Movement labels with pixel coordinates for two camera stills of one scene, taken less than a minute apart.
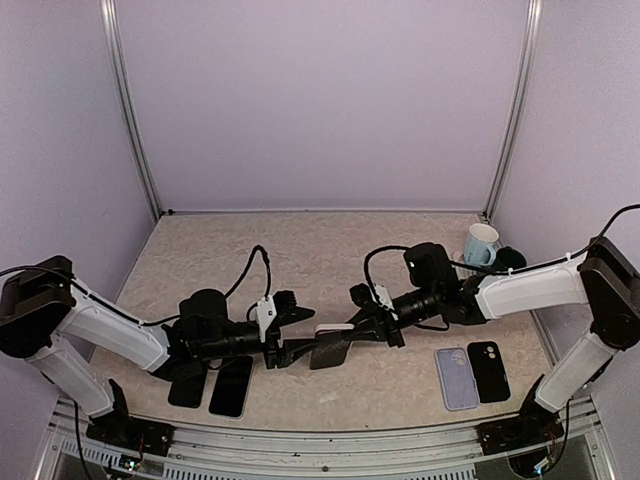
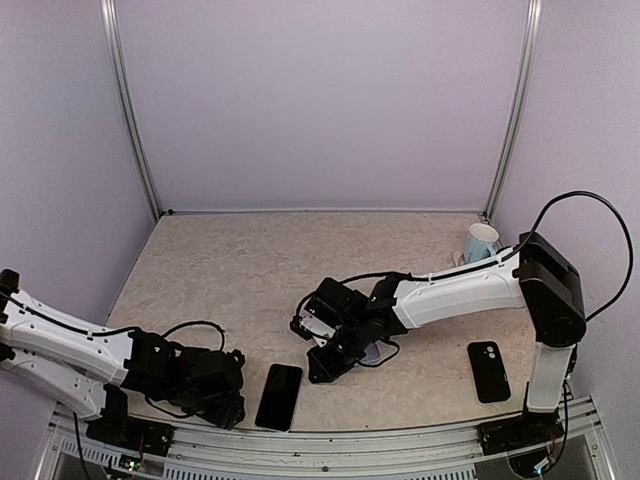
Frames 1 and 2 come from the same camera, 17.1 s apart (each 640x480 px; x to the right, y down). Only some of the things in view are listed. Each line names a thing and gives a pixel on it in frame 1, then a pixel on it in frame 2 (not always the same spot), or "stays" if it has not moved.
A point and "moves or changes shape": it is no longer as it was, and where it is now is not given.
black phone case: [489, 371] stays
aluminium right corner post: [518, 107] stays
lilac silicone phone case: [457, 378] → [376, 352]
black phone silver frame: [231, 385] moves or changes shape
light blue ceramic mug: [479, 249] stays
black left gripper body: [219, 349] → [222, 415]
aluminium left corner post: [110, 15] stays
